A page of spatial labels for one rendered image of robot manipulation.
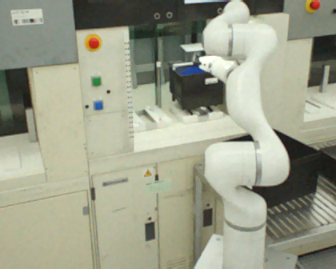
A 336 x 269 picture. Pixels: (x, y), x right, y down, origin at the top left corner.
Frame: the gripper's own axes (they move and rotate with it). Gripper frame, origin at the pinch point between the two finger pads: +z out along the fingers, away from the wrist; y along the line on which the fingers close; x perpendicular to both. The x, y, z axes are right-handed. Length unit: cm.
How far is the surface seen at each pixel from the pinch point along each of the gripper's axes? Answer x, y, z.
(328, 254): -120, 73, -11
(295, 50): 3.3, 37.7, -14.5
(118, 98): -7.9, -44.5, -18.6
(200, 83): -13.2, -0.6, 3.1
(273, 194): -38, 4, -60
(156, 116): -29.7, -21.0, 9.6
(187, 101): -21.5, -6.9, 3.6
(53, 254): -73, -77, -21
